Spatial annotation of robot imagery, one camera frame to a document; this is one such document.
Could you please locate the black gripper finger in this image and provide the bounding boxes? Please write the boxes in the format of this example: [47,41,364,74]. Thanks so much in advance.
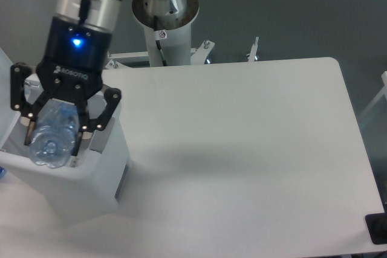
[72,85,122,156]
[10,62,54,146]

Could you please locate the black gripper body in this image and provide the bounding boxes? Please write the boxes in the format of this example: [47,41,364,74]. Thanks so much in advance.
[36,17,112,105]

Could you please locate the clear plastic water bottle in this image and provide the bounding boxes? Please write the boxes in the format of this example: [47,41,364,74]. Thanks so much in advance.
[29,99,79,169]

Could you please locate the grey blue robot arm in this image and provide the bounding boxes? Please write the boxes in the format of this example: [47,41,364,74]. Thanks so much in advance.
[10,0,199,145]

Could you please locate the white trash can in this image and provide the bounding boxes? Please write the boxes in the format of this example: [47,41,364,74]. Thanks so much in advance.
[1,53,130,214]

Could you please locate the blue object at left edge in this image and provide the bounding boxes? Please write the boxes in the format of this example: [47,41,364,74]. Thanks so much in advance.
[0,167,6,179]

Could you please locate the black clamp at table edge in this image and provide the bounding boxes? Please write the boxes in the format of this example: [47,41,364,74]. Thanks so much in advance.
[365,213,386,245]

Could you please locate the white pedestal base frame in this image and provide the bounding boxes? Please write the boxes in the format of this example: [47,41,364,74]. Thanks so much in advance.
[104,36,259,69]

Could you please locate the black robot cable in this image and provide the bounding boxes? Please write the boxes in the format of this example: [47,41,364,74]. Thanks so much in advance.
[152,15,168,66]

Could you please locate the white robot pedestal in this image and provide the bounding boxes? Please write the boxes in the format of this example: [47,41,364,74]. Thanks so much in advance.
[132,0,200,67]

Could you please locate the white frame at right edge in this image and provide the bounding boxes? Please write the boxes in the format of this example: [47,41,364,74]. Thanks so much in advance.
[359,71,386,130]

